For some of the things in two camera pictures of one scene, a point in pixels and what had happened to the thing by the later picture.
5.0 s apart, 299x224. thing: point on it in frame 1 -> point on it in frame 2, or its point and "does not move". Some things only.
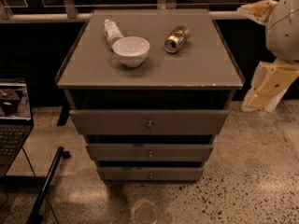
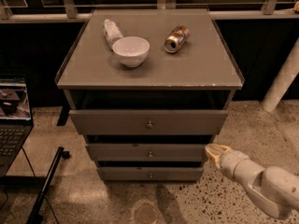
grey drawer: (150, 151) does not move
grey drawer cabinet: (149, 90) does not move
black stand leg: (46, 184) does not move
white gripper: (284, 32) -> (229, 161)
